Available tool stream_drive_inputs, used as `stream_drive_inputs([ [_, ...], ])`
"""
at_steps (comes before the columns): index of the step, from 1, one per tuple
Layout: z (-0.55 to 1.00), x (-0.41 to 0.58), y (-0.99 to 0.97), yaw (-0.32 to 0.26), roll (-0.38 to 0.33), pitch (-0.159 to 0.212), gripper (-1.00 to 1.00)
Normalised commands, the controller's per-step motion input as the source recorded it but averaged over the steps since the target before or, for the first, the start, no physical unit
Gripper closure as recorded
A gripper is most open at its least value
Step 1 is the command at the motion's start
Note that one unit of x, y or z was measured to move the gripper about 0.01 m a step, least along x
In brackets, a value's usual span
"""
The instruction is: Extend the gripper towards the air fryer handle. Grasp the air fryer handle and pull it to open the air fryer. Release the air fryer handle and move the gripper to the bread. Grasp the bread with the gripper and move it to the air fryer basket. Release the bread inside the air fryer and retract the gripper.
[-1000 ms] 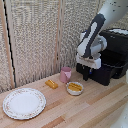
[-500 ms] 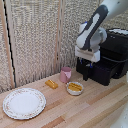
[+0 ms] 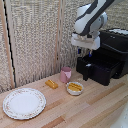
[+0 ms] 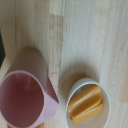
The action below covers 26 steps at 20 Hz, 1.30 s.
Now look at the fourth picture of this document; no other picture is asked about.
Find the yellow food stick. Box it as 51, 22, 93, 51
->
70, 101, 105, 127
67, 84, 102, 113

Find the pink plastic cup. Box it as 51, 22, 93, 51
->
0, 47, 60, 128

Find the small white bowl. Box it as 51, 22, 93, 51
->
65, 77, 112, 128

